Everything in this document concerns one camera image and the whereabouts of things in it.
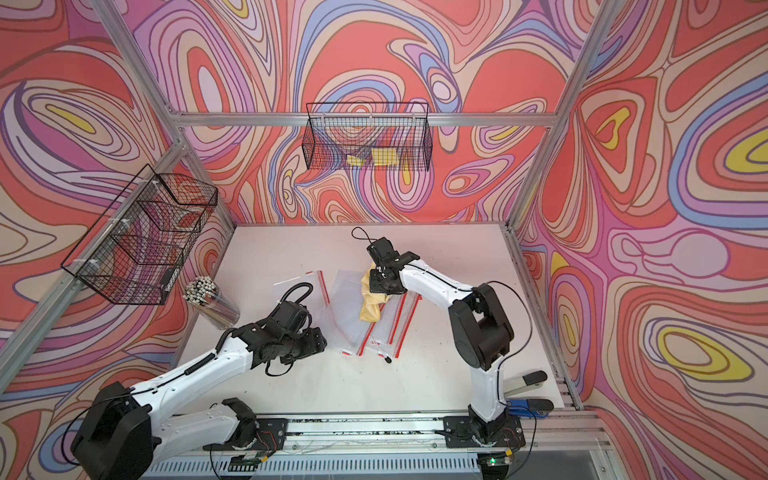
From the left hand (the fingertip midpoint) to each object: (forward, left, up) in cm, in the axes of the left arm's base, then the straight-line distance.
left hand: (322, 347), depth 83 cm
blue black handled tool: (-15, -56, -2) cm, 58 cm away
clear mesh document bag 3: (+10, -23, -5) cm, 26 cm away
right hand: (+17, -16, +2) cm, 24 cm away
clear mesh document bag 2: (+6, -16, -5) cm, 18 cm away
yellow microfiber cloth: (+14, -13, +2) cm, 19 cm away
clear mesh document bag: (+7, -8, -5) cm, 11 cm away
